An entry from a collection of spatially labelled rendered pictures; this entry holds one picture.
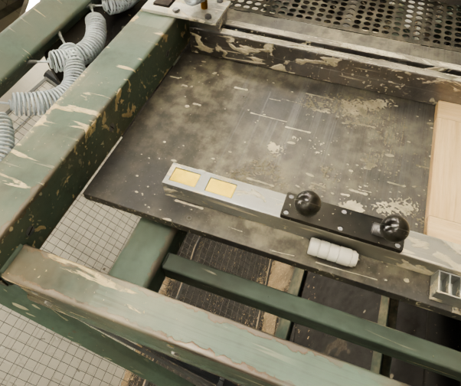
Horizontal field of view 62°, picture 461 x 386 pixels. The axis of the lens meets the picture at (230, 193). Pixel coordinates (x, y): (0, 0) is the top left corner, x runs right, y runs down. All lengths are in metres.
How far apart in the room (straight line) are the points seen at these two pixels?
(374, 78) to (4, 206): 0.77
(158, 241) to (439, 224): 0.50
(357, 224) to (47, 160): 0.53
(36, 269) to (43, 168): 0.17
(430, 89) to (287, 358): 0.65
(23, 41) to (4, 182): 0.69
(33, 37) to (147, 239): 0.81
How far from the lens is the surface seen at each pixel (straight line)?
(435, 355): 0.74
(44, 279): 0.66
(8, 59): 1.30
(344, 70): 0.95
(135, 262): 0.72
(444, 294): 0.69
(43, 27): 1.38
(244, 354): 0.56
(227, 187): 0.69
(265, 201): 0.67
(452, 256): 0.71
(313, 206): 0.54
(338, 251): 0.66
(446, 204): 0.79
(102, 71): 0.86
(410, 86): 0.96
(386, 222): 0.56
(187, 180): 0.70
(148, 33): 0.95
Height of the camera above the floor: 1.78
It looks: 18 degrees down
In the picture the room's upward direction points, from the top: 54 degrees counter-clockwise
